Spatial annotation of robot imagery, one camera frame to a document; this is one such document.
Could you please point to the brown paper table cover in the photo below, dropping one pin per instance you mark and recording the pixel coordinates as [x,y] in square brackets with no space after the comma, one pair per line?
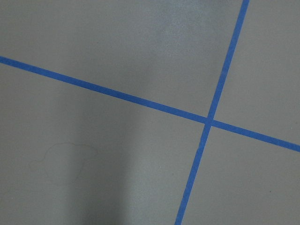
[149,112]

